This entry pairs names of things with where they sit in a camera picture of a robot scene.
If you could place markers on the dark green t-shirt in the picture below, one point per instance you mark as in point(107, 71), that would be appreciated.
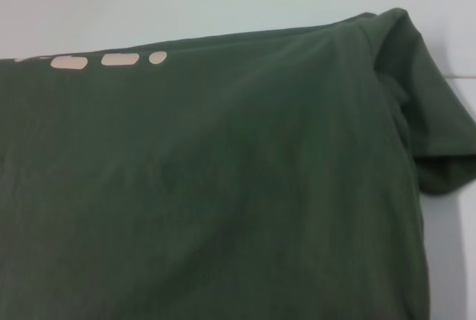
point(223, 186)

